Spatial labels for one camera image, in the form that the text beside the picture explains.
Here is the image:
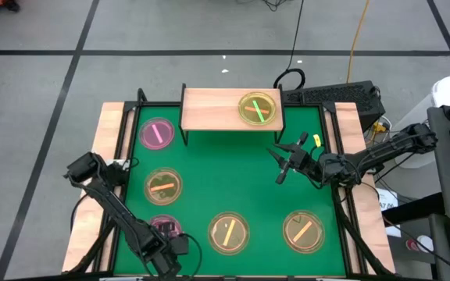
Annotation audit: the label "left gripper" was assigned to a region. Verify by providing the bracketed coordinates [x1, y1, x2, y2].
[145, 221, 184, 255]

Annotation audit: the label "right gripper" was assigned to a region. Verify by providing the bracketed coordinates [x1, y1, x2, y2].
[267, 131, 320, 186]

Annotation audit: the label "pink translucent plate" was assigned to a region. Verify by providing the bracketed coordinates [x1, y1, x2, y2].
[137, 116, 176, 151]
[148, 213, 184, 239]

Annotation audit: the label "green translucent plate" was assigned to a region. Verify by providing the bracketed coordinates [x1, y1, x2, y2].
[237, 91, 278, 126]

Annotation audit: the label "orange translucent plate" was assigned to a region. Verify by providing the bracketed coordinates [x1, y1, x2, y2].
[143, 167, 184, 207]
[282, 209, 326, 254]
[237, 91, 278, 126]

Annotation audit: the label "wooden shelf with black legs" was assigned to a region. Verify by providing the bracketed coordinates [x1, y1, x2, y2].
[179, 83, 287, 146]

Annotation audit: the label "orange plate with yellow stripe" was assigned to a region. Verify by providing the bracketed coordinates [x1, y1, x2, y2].
[207, 211, 251, 256]

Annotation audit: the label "green table mat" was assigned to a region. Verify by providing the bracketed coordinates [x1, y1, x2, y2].
[113, 105, 347, 277]

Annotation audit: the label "black perforated computer case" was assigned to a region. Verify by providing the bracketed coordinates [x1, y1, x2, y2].
[281, 80, 387, 132]

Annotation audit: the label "white paper label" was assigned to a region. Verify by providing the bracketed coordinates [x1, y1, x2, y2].
[375, 187, 402, 238]

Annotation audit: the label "red white tape roll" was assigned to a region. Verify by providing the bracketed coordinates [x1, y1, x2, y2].
[405, 235, 435, 254]

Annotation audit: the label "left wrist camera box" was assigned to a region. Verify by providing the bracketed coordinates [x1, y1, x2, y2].
[170, 235, 191, 256]

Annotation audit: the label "black cable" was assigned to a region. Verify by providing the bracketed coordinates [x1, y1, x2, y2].
[273, 0, 307, 91]
[181, 233, 204, 279]

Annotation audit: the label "black metal rig frame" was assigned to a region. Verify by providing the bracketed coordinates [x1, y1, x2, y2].
[91, 87, 396, 281]

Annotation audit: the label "yellow cable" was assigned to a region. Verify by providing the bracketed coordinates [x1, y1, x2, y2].
[345, 0, 373, 84]

